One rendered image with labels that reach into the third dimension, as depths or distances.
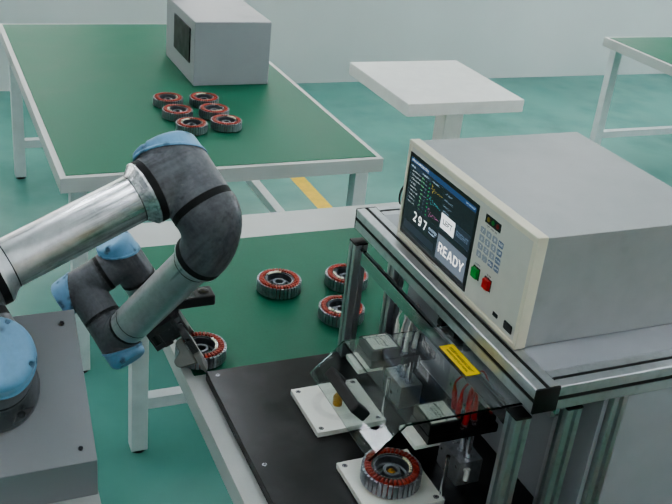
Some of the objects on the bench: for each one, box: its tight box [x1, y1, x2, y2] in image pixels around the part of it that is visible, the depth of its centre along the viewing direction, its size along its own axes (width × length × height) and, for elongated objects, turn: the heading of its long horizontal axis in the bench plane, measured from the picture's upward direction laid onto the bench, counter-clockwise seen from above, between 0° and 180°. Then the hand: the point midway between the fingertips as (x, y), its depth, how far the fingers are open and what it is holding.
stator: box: [318, 295, 365, 328], centre depth 229 cm, size 11×11×4 cm
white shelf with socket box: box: [349, 60, 524, 205], centre depth 270 cm, size 35×37×46 cm
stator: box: [175, 332, 227, 370], centre depth 208 cm, size 11×11×4 cm
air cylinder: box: [437, 439, 483, 486], centre depth 178 cm, size 5×8×6 cm
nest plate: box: [336, 449, 445, 504], centre depth 174 cm, size 15×15×1 cm
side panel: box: [580, 387, 672, 504], centre depth 167 cm, size 28×3×32 cm, turn 102°
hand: (201, 352), depth 208 cm, fingers closed on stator, 13 cm apart
